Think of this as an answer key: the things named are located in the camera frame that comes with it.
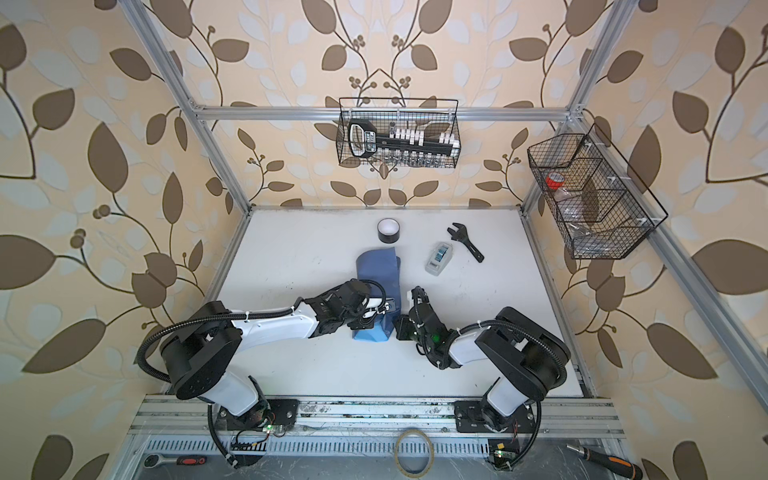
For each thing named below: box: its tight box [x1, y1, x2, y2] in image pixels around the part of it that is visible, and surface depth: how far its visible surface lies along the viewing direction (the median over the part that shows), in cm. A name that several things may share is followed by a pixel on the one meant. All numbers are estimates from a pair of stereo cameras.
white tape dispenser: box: [425, 241, 454, 277], surface depth 104 cm
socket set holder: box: [348, 118, 460, 166], surface depth 86 cm
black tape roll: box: [377, 218, 401, 244], surface depth 114 cm
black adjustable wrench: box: [446, 222, 485, 263], surface depth 114 cm
